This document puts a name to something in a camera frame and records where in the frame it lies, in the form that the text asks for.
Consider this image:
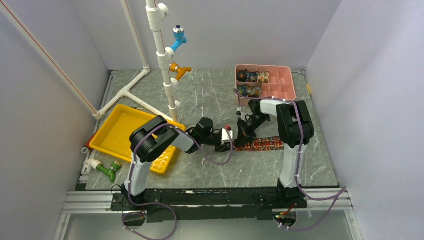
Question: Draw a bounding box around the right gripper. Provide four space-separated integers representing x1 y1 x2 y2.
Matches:
236 114 269 149

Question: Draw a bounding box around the multicolour patterned necktie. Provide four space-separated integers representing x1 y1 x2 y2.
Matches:
235 136 284 152

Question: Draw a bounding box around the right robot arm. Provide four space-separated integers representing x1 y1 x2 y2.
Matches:
235 99 315 208

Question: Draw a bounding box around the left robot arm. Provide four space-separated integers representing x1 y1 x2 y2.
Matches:
121 116 235 210

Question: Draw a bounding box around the brown patterned rolled tie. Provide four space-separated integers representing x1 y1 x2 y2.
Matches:
246 83 262 98

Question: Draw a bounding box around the blue dotted rolled tie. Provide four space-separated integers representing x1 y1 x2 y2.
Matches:
236 84 248 97

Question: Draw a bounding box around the dark rolled tie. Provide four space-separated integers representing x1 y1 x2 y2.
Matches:
236 70 248 82

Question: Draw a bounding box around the gold floral rolled tie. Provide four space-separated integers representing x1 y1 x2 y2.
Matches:
257 71 270 83

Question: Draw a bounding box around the pink divided organizer box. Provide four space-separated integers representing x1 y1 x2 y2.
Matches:
235 64 297 106

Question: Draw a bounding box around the orange plastic faucet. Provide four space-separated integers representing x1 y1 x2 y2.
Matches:
169 62 192 81

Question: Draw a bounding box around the yellow plastic tray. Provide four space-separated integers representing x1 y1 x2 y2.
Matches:
89 104 180 175

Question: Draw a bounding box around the green plastic faucet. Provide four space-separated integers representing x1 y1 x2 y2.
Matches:
95 161 122 183

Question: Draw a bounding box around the blue plastic faucet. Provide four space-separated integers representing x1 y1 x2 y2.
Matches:
170 25 187 52

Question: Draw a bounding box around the white PVC pipe stand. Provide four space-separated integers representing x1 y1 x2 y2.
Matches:
98 0 181 122

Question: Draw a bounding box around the white pipe with red stripe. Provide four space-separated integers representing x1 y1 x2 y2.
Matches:
0 0 102 120

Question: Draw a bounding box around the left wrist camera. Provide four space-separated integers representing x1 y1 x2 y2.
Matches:
221 128 234 143

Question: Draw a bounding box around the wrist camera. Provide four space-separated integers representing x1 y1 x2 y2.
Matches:
236 107 248 121
221 128 234 143

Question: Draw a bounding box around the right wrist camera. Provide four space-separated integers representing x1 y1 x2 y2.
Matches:
236 107 248 121

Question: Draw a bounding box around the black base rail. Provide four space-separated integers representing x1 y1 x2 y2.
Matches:
110 186 307 223

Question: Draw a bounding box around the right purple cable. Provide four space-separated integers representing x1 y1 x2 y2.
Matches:
233 88 348 232

